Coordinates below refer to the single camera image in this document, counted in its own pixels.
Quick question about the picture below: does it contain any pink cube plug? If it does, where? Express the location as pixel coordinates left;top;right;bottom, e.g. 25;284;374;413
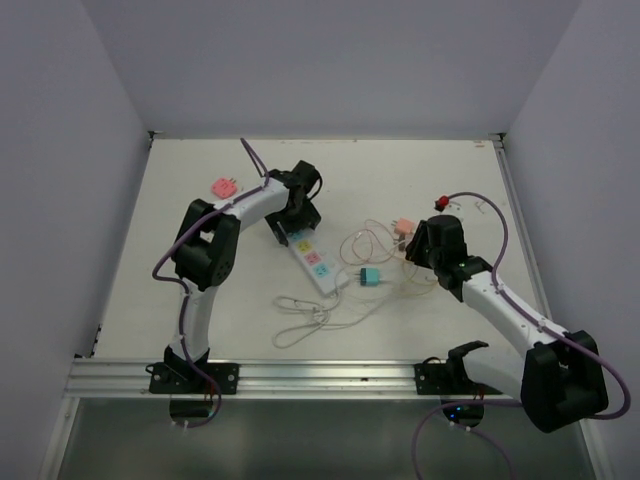
391;218;416;237
395;239;407;252

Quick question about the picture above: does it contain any white power strip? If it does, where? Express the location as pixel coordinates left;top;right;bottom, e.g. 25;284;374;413
285;229;350;297

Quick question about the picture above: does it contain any teal cube plug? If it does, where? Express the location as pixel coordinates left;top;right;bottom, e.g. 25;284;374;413
351;267;382;288

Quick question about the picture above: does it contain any pink plug adapter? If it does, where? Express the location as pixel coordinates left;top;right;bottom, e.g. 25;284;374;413
210;177;238;199

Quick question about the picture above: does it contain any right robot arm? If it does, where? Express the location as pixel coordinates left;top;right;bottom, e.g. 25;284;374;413
405;215;609;433

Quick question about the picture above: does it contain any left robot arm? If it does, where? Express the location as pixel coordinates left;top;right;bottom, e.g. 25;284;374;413
152;161;323;393

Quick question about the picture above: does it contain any yellow charging cable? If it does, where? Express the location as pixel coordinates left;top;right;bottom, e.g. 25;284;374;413
394;259;444;299

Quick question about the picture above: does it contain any pink charging cable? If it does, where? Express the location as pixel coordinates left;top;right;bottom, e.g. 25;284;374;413
339;218;416;266

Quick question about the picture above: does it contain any white usb charging cable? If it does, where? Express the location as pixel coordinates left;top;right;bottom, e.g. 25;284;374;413
309;279;416;334

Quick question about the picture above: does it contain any white power strip cord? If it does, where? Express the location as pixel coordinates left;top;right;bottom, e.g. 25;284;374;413
272;289;346;349

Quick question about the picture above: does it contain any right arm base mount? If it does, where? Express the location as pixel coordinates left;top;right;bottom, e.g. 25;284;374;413
413;357;481;396

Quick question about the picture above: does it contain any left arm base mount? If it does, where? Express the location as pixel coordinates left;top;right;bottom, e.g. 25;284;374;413
145;362;240;395

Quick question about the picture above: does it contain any aluminium front rail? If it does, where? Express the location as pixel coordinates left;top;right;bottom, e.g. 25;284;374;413
62;355;591;400

